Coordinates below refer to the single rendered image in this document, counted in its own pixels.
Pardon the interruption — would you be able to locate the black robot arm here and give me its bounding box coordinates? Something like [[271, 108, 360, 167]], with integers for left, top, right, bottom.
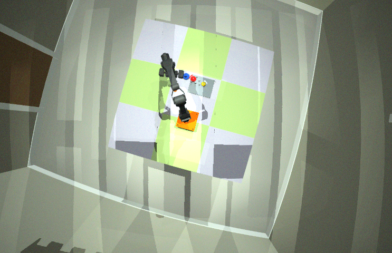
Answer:
[[161, 53, 191, 122]]

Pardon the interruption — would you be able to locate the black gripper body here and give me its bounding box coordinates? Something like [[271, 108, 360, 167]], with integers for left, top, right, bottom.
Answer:
[[159, 68, 184, 79]]

